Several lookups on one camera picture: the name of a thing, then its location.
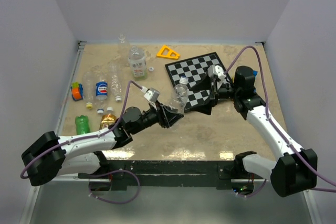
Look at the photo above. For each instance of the clear Pocari bottle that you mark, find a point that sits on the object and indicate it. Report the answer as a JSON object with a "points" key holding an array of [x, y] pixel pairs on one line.
{"points": [[123, 46]]}

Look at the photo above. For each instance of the black table front rail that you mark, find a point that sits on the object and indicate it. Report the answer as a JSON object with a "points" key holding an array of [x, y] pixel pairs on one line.
{"points": [[216, 174]]}

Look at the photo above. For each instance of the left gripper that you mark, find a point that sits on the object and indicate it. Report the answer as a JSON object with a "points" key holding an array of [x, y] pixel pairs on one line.
{"points": [[166, 117]]}

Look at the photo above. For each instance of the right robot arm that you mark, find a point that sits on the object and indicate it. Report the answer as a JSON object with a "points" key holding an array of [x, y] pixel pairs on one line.
{"points": [[292, 172]]}

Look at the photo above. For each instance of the yellow triangle toy far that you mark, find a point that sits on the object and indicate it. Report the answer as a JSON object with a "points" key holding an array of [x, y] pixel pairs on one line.
{"points": [[168, 53]]}

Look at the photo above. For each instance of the red label tea bottle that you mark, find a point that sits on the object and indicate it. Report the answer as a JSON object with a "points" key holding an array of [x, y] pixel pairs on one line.
{"points": [[109, 118]]}

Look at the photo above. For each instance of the colourful toy car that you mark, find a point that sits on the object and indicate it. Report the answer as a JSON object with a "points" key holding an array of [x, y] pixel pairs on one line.
{"points": [[76, 91]]}

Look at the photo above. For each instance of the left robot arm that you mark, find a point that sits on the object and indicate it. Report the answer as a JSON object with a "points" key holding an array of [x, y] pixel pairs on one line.
{"points": [[52, 155]]}

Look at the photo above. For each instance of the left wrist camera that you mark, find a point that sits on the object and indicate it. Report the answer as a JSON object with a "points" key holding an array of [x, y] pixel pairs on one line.
{"points": [[150, 94]]}

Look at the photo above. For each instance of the clear bottle yellow cap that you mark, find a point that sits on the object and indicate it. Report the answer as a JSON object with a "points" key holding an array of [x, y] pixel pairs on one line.
{"points": [[88, 89]]}

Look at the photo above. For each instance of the clear slim bottle white cap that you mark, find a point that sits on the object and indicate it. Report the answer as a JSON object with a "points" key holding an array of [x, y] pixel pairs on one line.
{"points": [[179, 95]]}

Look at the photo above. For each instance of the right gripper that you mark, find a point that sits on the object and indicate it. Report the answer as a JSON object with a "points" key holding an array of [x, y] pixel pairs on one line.
{"points": [[206, 107]]}

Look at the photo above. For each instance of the chessboard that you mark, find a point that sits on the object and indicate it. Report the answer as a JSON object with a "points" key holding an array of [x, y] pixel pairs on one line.
{"points": [[194, 69]]}

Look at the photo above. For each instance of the grapefruit tea bottle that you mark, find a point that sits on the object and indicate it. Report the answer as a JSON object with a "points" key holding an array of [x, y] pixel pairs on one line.
{"points": [[137, 62]]}

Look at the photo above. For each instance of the green plastic bottle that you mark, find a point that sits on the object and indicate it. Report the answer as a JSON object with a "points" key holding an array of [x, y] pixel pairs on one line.
{"points": [[82, 125]]}

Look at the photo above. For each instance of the Pepsi label bottle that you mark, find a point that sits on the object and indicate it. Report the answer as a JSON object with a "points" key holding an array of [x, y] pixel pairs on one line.
{"points": [[101, 87]]}

